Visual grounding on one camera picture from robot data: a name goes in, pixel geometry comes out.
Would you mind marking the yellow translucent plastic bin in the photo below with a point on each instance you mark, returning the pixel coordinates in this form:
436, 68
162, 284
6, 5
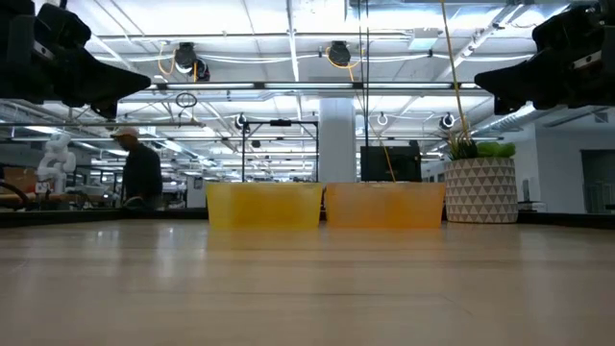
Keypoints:
264, 204

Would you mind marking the black monitor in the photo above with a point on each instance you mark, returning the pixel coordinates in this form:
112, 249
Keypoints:
390, 163

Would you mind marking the long ceiling light strip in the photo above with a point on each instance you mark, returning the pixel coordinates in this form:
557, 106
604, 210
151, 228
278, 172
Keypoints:
211, 85
307, 85
408, 85

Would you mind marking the succulent in white patterned pot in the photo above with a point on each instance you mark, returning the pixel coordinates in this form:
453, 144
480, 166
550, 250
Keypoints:
480, 192

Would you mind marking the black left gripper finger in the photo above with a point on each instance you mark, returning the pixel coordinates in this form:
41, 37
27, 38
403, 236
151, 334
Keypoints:
106, 109
96, 79

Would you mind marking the silver ventilation duct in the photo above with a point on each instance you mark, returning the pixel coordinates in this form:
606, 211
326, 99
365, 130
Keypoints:
504, 124

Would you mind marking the black aluminium table frame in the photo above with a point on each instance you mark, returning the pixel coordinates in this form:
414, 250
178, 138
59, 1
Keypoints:
182, 215

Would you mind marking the black metal rig stand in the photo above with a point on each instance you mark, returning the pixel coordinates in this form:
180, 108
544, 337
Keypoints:
280, 122

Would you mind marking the brown cardboard box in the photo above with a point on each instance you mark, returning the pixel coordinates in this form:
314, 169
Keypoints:
17, 178

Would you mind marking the white square column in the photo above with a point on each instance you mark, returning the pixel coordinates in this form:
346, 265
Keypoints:
337, 139

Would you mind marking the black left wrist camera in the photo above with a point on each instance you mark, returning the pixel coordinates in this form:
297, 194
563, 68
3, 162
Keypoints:
65, 26

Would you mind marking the orange translucent plastic bin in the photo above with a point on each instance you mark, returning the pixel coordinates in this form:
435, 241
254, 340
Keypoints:
384, 204

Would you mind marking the person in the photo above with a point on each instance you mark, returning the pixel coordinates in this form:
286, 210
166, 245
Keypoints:
141, 173

